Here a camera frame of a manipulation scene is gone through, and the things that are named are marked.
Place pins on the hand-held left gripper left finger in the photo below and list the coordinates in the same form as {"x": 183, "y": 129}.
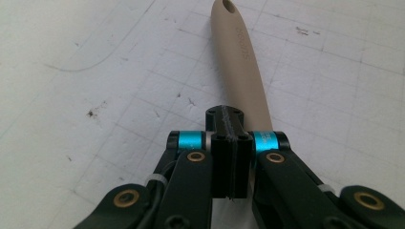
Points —
{"x": 223, "y": 159}

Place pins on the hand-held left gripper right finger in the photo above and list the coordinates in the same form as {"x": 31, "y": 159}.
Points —
{"x": 242, "y": 159}

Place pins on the white grid mat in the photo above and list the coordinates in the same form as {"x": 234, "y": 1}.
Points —
{"x": 95, "y": 63}

